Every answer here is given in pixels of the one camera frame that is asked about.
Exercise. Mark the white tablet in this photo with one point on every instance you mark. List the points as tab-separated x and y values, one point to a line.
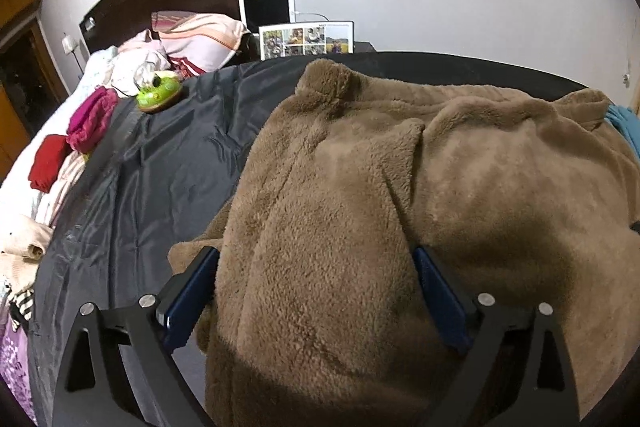
258	13

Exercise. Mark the brown fleece jacket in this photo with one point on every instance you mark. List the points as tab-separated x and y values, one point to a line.
318	318

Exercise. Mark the blue knit sweater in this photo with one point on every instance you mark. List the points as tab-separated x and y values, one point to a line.
626	123

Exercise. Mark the bedside lamp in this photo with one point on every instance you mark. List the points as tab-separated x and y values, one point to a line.
70	47

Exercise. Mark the black bed cover sheet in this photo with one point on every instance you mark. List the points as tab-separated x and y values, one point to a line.
154	180

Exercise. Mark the magenta garment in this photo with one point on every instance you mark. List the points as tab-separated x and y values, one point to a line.
91	120

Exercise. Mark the wooden wardrobe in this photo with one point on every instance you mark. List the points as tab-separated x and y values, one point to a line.
31	88

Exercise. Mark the red garment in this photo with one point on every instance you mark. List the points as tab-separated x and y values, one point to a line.
48	162

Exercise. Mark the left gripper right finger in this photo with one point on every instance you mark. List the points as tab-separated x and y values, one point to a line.
515	369

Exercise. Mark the photo collage frame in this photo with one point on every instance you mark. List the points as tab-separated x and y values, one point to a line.
306	39

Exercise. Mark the white bedding pile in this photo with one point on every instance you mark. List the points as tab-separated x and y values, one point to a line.
29	216

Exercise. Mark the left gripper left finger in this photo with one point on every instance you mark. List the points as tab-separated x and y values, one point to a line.
93	388

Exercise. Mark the pink striped pillow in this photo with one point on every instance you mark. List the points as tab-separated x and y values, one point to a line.
196	43

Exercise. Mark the green toy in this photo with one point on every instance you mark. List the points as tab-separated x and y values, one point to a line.
157	89

